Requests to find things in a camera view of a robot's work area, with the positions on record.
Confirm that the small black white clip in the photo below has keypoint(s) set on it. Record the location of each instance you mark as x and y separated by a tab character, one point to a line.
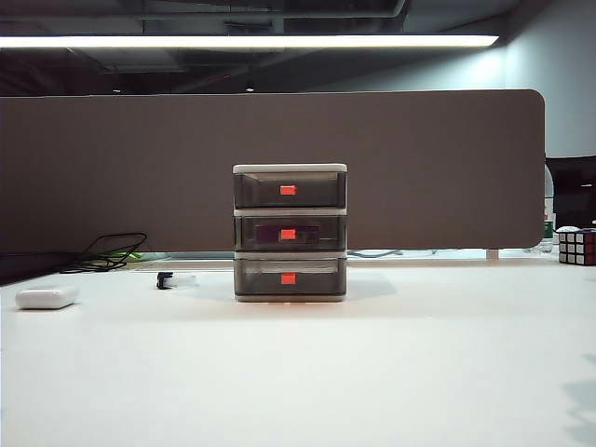
163	280

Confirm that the Rubik's cube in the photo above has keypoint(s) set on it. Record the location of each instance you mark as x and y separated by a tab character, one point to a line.
577	247

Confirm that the long ceiling light strip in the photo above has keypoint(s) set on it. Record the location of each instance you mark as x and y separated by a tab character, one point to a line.
233	41

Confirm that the purple white napkin pack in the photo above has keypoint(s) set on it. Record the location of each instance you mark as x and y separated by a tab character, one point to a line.
267	234

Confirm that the clear bottle green label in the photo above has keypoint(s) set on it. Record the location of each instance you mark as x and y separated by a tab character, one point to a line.
548	205

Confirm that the grey drawer at cabinet base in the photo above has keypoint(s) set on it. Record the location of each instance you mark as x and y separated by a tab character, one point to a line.
261	284

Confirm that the transparent drawer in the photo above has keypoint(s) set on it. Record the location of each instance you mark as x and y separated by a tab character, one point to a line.
247	233

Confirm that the brown desk partition panel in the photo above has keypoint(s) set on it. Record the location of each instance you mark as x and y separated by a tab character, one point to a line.
139	163

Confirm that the white drawer cabinet frame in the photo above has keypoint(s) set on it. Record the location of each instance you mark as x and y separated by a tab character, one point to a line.
288	167

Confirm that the white rounded case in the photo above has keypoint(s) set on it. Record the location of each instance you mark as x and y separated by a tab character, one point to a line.
46	298

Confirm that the grey drawer under cabinet lid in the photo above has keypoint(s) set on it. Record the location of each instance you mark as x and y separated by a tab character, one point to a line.
261	191

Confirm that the black monitor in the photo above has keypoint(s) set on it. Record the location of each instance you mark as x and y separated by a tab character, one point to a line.
572	195

